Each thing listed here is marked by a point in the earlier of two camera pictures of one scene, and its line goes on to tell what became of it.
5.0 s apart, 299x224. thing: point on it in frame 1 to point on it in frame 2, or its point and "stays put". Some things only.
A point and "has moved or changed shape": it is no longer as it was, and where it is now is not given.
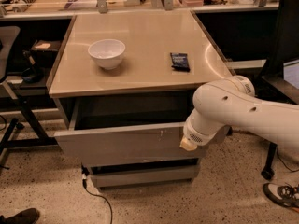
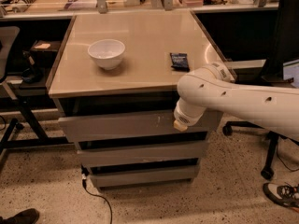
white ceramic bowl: x=106 y=52 stays put
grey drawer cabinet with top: x=125 y=84 stays put
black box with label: x=46 y=51 stays put
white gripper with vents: x=196 y=137 to x=184 y=119
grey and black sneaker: x=286 y=195 stays put
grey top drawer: x=127 y=130 has moved or changed shape
